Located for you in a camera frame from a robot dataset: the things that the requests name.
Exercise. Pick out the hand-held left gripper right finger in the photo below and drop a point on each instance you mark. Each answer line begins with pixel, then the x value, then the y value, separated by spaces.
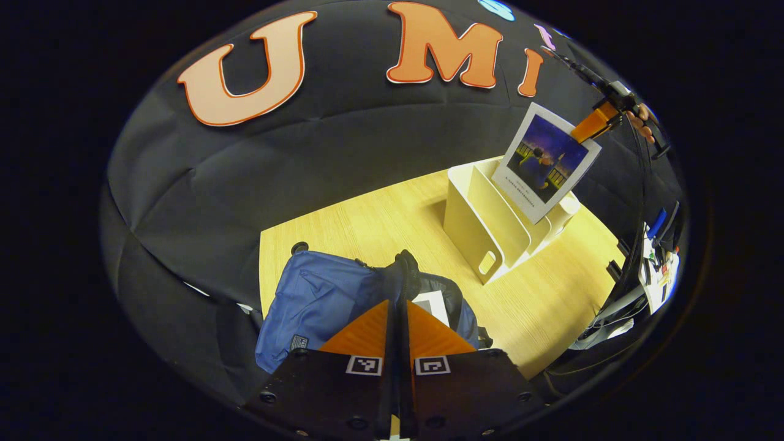
pixel 410 398

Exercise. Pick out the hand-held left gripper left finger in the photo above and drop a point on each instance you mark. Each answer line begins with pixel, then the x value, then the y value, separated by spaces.
pixel 383 398

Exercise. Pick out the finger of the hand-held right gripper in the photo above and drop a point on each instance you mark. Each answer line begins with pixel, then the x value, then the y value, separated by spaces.
pixel 594 122

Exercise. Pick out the blue-spined book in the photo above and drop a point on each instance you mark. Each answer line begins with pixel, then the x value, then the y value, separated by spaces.
pixel 545 159

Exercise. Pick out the white-spined book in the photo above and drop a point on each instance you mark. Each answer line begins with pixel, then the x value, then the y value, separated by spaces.
pixel 433 304

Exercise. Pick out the blue schoolbag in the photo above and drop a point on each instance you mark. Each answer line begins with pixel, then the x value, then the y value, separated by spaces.
pixel 318 300

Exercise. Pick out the cream plastic bookshelf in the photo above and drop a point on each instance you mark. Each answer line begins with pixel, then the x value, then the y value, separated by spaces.
pixel 484 214

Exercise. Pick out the black backdrop cloth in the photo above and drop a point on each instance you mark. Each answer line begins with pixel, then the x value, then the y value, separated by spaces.
pixel 343 159

